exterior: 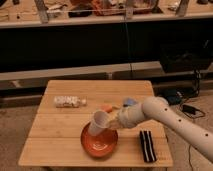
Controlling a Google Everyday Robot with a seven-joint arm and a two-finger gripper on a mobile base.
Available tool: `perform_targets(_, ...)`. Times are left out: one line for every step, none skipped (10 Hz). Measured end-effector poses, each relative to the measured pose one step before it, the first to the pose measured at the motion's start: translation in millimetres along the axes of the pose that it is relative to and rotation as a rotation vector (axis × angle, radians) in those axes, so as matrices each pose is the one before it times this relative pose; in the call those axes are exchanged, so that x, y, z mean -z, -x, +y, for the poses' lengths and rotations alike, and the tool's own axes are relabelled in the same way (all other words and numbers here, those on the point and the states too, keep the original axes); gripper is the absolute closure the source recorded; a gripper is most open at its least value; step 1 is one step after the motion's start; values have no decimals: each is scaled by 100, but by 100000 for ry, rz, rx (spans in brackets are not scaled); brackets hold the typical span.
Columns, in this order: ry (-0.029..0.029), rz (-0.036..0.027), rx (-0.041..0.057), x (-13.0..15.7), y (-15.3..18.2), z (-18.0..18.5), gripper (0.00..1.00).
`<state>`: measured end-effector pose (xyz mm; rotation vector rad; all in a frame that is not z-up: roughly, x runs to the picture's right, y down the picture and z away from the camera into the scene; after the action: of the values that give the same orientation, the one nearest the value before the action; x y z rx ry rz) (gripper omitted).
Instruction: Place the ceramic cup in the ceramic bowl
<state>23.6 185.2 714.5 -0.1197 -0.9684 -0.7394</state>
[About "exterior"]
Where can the long wooden shelf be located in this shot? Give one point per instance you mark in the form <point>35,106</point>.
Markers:
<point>41,13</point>

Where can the black power adapter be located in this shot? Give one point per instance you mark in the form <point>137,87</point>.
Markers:
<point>189,109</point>

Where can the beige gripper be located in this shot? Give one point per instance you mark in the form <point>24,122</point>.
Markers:
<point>129,117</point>

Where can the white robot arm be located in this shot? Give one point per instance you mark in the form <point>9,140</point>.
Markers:
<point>157,108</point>

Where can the orange ceramic bowl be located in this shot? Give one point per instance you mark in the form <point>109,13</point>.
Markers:
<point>100,146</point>

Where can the white ceramic cup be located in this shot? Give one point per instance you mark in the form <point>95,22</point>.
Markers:
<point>98,123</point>

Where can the wooden table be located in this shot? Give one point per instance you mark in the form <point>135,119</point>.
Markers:
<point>70,128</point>

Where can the black box under shelf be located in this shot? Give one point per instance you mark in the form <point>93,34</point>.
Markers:
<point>186,56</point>

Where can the orange carrot toy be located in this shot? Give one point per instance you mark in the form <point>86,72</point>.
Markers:
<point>108,108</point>

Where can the blue small object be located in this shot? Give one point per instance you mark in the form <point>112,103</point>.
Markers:
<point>129,102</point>

